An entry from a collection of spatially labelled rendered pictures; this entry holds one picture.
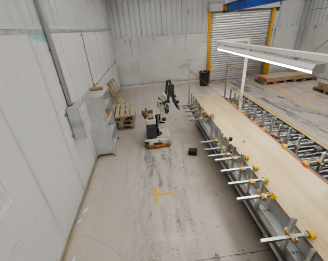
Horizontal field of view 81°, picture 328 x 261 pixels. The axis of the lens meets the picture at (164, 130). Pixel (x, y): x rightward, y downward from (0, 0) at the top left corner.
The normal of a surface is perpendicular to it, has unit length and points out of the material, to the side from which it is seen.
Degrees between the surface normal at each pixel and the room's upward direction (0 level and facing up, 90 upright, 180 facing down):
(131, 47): 90
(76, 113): 90
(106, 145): 90
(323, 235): 0
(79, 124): 90
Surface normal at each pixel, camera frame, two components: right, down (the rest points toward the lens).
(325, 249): -0.07, -0.88
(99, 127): 0.11, 0.46
